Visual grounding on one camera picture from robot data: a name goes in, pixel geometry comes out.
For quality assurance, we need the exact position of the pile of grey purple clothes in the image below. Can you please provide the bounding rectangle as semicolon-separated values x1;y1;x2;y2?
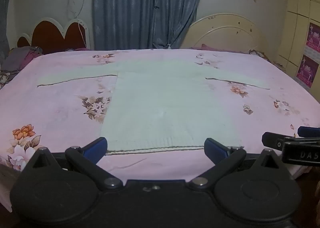
0;46;43;73

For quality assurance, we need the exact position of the cream arched headboard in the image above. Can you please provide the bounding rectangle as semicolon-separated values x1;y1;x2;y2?
180;13;269;54

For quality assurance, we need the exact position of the red and white headboard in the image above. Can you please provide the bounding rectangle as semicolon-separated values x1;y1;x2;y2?
17;17;90;55

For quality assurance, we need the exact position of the blue-grey curtain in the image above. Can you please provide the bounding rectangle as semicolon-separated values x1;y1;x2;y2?
93;0;208;50
0;0;15;54

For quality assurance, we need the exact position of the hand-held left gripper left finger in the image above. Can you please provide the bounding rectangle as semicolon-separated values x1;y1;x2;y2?
21;137;123;191

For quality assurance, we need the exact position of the pink floral bed sheet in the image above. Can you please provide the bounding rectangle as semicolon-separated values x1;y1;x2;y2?
0;49;320;213

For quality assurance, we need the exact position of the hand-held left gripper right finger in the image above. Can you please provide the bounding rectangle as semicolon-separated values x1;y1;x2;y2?
188;138;288;191

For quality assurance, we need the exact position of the magenta pillow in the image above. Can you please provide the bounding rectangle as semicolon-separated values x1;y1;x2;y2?
191;43;250;54

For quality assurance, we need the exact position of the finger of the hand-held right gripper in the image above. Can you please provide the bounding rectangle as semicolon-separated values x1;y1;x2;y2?
262;132;288;149
297;126;320;138

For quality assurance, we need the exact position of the cream wardrobe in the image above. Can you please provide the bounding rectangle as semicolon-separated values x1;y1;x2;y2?
277;0;320;93

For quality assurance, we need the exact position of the patterned brown pillow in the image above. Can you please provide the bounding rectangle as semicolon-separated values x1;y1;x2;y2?
249;49;272;62

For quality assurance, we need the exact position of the white knitted sweater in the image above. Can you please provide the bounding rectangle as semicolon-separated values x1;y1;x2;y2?
37;60;271;155

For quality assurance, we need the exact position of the purple wall poster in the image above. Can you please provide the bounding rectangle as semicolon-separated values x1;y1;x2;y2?
296;54;319;87
306;23;320;54

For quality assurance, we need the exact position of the white hanging cable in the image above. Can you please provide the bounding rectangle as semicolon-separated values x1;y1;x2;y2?
69;0;87;43

